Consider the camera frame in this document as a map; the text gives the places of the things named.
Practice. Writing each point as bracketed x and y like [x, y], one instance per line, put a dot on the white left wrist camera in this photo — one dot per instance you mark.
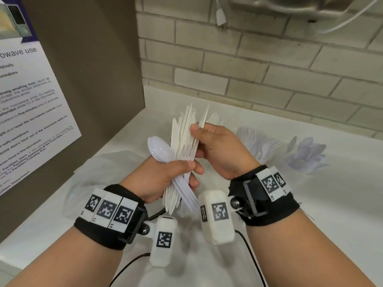
[163, 257]

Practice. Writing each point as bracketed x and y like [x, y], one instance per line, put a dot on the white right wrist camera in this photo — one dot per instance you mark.
[218, 233]

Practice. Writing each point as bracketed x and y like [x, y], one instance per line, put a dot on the clear zip bag black zipper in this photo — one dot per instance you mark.
[89, 182]

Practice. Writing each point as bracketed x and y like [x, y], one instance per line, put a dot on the white paper notice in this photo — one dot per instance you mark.
[30, 116]

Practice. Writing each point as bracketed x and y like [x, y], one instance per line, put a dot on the person's right hand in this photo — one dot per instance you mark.
[230, 149]

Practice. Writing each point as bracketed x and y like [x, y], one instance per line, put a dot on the person's left hand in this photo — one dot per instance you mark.
[152, 179]

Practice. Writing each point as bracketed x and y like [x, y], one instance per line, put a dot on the bunch of white plastic forks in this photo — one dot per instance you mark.
[260, 143]

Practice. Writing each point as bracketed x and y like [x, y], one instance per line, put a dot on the person's left forearm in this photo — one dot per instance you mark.
[68, 260]

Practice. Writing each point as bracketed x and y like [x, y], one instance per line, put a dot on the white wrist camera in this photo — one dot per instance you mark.
[218, 233]
[163, 257]

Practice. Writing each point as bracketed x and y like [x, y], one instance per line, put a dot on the person's right forearm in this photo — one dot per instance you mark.
[299, 254]

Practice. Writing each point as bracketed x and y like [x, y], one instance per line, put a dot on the bundle of white plastic cutlery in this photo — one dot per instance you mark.
[182, 131]

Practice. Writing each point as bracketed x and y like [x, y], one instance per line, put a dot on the white power plug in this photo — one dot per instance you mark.
[221, 14]

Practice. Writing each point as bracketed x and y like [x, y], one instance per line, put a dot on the white wall appliance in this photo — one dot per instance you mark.
[284, 4]

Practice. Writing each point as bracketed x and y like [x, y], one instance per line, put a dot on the bunch of white plastic spoons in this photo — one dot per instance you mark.
[308, 155]

